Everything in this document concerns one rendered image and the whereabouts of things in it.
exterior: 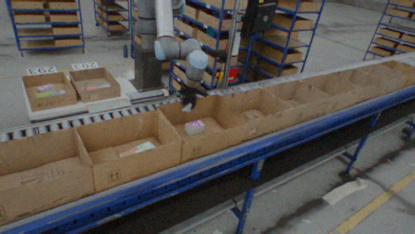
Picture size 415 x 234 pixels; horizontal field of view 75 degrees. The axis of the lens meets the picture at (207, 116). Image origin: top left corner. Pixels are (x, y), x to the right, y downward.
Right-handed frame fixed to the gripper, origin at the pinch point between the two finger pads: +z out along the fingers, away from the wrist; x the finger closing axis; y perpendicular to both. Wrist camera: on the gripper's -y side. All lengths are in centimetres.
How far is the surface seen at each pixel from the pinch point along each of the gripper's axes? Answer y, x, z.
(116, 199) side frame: 52, 36, 1
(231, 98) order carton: -32.6, -0.9, -0.4
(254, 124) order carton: -26.0, 27.1, -7.2
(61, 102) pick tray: 55, -67, 40
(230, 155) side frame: -6.3, 35.9, 0.8
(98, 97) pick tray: 31, -67, 41
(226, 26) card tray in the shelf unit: -105, -105, 10
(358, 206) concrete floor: -151, 85, 82
